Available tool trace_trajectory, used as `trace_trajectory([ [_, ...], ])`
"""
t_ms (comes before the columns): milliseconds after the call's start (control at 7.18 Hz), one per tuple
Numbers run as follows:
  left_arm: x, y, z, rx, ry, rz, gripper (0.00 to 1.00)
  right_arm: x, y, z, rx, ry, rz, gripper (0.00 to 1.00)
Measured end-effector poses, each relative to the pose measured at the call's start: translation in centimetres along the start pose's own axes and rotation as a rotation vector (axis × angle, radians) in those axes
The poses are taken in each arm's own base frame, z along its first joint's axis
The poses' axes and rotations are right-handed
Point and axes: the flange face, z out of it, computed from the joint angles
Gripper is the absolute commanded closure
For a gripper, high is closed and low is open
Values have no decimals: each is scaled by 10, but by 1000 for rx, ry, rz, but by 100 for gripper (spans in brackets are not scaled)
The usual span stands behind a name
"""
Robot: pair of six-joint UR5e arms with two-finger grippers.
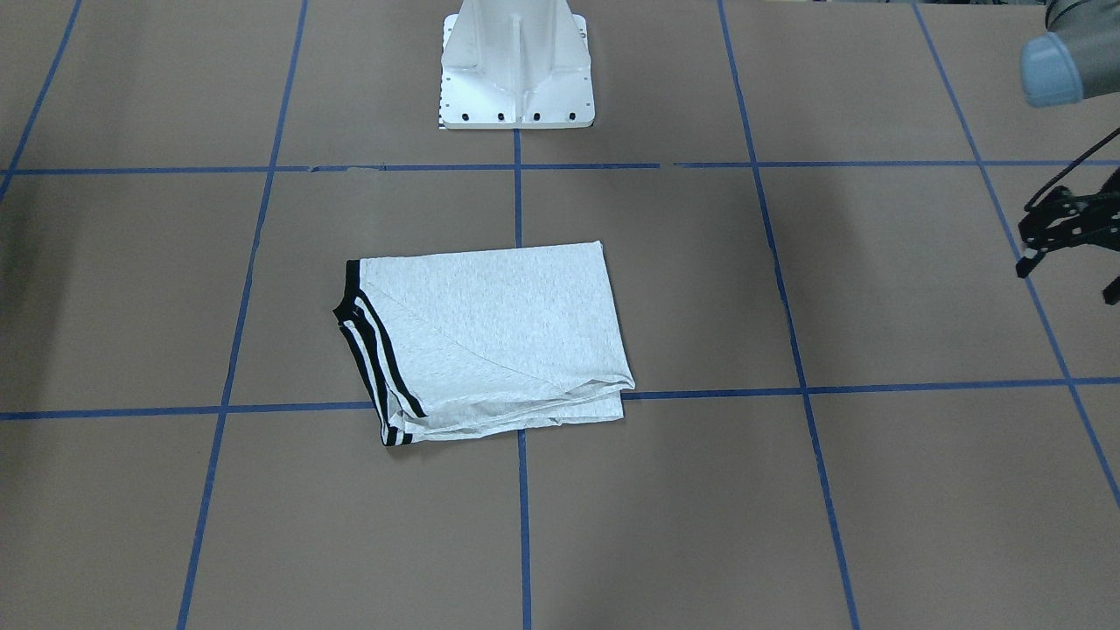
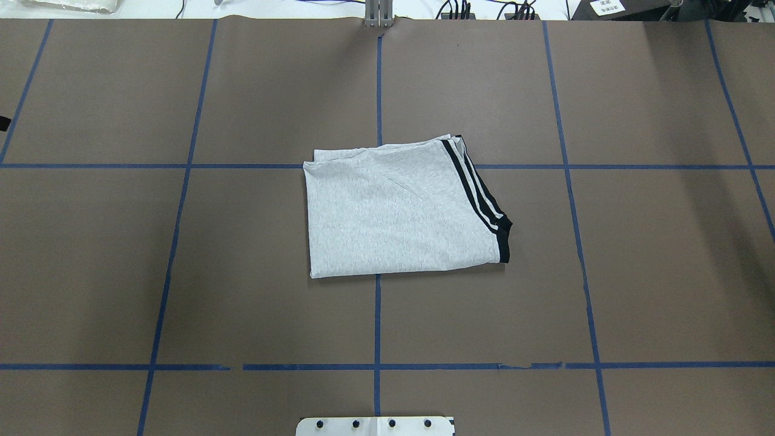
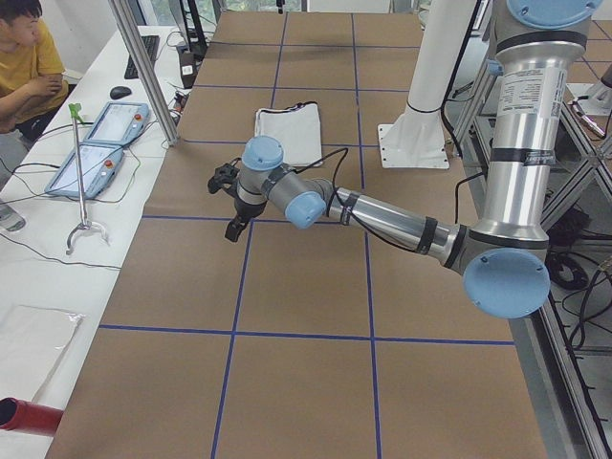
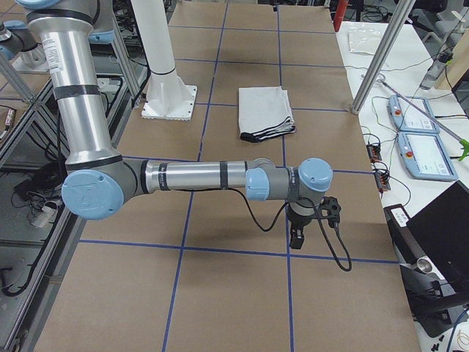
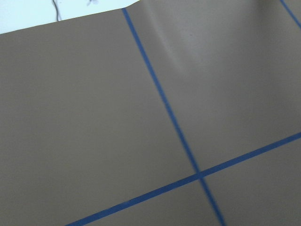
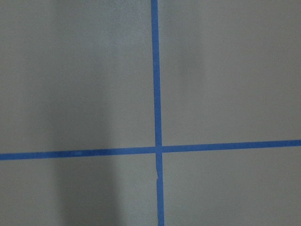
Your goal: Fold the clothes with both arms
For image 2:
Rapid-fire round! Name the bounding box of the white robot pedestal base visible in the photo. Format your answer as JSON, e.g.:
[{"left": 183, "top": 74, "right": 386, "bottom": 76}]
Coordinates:
[{"left": 295, "top": 416, "right": 456, "bottom": 435}]

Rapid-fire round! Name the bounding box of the grey cartoon print t-shirt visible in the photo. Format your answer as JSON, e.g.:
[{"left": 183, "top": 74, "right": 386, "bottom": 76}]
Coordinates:
[{"left": 303, "top": 134, "right": 512, "bottom": 279}]

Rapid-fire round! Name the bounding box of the aluminium frame post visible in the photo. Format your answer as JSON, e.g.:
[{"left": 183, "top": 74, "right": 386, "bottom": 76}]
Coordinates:
[{"left": 363, "top": 0, "right": 395, "bottom": 28}]

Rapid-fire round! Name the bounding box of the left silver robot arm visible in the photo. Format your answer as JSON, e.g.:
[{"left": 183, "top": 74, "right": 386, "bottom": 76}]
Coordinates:
[{"left": 0, "top": 116, "right": 12, "bottom": 132}]

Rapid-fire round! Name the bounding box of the black device with label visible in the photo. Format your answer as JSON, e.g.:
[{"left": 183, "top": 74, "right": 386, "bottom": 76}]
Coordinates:
[{"left": 570, "top": 1, "right": 684, "bottom": 22}]

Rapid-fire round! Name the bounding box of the clear plastic bag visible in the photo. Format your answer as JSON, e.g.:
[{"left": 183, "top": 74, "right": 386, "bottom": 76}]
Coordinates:
[{"left": 20, "top": 0, "right": 120, "bottom": 14}]

